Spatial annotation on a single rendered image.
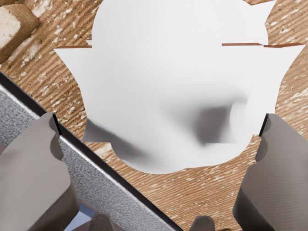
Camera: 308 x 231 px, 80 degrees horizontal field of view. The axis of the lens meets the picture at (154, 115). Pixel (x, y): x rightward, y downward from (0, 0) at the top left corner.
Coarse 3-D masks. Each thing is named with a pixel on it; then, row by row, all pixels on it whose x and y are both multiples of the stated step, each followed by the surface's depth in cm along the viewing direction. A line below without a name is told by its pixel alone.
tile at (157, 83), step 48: (144, 0) 10; (192, 0) 10; (96, 48) 11; (144, 48) 11; (192, 48) 11; (240, 48) 11; (96, 96) 13; (144, 96) 13; (192, 96) 13; (144, 144) 15; (192, 144) 15
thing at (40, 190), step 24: (48, 120) 10; (24, 144) 9; (48, 144) 9; (0, 168) 7; (24, 168) 7; (48, 168) 7; (0, 192) 6; (24, 192) 6; (48, 192) 6; (72, 192) 7; (0, 216) 6; (24, 216) 6; (48, 216) 6; (72, 216) 7
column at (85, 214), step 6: (84, 210) 43; (90, 210) 44; (78, 216) 43; (84, 216) 43; (90, 216) 43; (72, 222) 44; (78, 222) 44; (84, 222) 44; (66, 228) 46; (72, 228) 46
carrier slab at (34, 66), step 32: (32, 0) 15; (64, 0) 15; (96, 0) 15; (256, 0) 14; (288, 0) 14; (32, 32) 16; (64, 32) 16; (288, 32) 15; (0, 64) 18; (32, 64) 17; (64, 64) 17; (32, 96) 19; (64, 96) 19; (288, 96) 18; (160, 192) 27; (192, 192) 26; (224, 192) 26; (224, 224) 30
